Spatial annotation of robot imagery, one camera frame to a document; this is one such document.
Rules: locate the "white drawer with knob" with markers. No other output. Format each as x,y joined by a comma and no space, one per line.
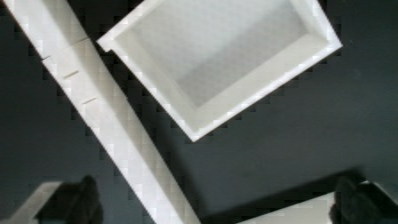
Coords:
216,51

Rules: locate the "white left rail bar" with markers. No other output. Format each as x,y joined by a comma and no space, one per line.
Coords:
24,216

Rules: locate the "white right rail bar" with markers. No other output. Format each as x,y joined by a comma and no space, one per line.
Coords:
305,213

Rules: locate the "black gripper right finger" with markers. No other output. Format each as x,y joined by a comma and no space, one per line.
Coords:
364,204

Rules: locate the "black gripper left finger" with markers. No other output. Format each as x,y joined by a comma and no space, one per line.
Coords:
74,206

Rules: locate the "white front rail bar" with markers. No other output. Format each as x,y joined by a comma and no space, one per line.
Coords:
72,60

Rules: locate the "white rail bar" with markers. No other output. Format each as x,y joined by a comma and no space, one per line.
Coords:
24,216
305,213
72,60

